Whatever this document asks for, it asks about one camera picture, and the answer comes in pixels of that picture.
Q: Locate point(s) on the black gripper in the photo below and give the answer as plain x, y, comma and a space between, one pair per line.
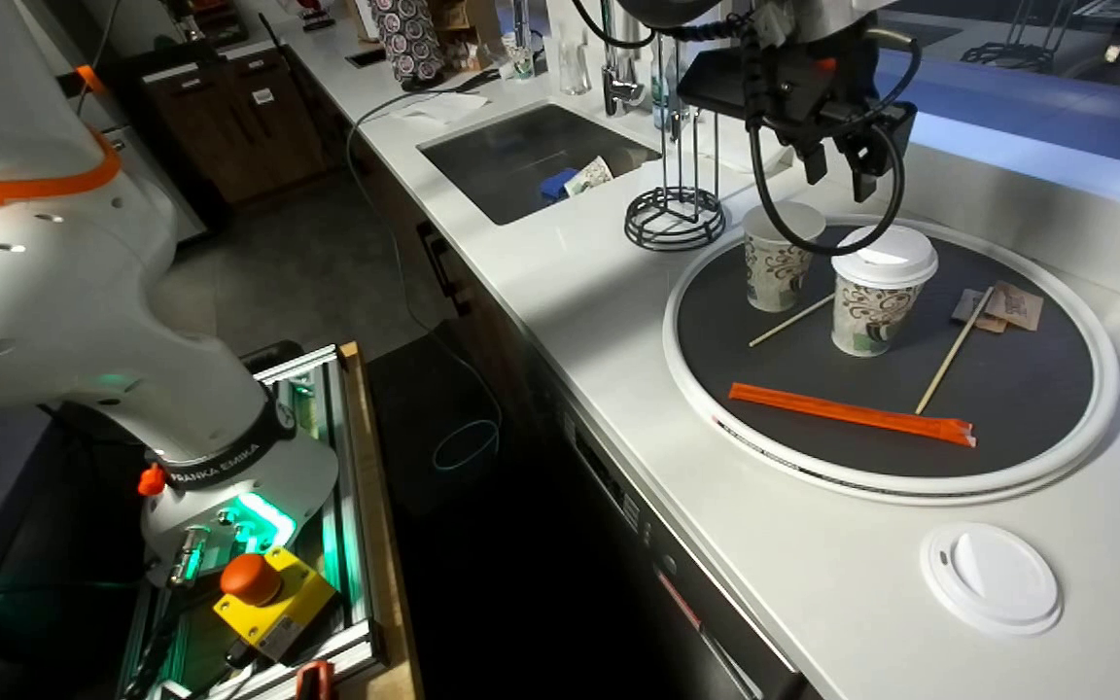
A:
844, 85

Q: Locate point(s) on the white plastic cup lid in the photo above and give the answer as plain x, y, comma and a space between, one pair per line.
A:
990, 575

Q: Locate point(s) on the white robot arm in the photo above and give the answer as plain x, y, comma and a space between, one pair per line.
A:
80, 255

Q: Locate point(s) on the lidded patterned paper cup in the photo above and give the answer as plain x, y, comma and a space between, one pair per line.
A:
877, 288

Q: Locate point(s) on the wooden stir stick on tray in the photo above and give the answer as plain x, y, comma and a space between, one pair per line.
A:
955, 352

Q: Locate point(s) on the round black white-rimmed tray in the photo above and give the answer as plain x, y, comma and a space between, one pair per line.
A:
1044, 403

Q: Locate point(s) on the chrome kitchen faucet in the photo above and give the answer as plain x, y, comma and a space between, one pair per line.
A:
639, 75

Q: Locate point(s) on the brown sugar packets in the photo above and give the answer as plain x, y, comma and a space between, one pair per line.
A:
1000, 307

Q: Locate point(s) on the blue sponge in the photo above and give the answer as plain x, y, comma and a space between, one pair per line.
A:
554, 187

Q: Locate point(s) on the stainless steel sink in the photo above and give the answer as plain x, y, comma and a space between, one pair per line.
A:
497, 163

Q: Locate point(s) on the wooden cabinet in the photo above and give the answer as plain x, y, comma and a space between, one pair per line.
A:
232, 127

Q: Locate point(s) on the yellow emergency stop box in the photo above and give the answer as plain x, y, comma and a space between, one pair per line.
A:
268, 600

